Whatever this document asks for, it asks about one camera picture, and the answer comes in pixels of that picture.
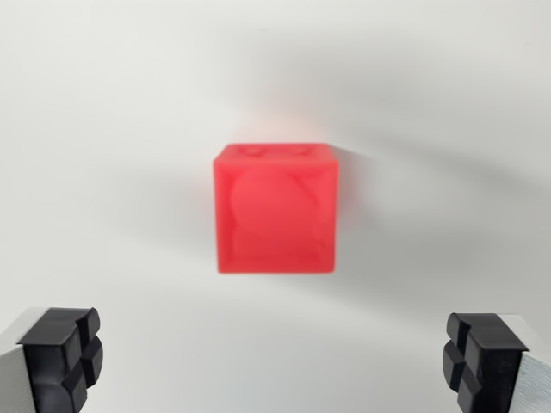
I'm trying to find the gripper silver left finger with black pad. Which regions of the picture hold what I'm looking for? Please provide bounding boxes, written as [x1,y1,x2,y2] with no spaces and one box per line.
[0,306,105,413]

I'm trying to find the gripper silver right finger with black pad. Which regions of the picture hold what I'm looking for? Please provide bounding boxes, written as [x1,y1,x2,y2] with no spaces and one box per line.
[441,311,551,413]

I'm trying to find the red embossed cube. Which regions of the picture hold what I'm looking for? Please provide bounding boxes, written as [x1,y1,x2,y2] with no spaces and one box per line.
[212,142,342,275]

